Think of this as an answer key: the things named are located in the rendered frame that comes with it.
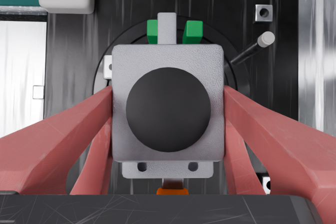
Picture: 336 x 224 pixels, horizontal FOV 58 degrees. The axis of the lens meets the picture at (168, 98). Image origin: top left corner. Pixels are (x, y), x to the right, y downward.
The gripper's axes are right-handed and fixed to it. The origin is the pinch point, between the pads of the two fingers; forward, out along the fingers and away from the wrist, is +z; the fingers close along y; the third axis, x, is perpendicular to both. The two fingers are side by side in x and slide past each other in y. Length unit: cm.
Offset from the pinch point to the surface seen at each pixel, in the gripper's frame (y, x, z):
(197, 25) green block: -2.1, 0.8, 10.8
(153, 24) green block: 1.0, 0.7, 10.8
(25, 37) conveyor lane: 15.9, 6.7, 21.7
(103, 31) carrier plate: 6.1, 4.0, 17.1
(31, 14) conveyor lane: 15.1, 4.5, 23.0
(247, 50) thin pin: -5.6, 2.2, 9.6
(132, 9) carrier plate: 3.4, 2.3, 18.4
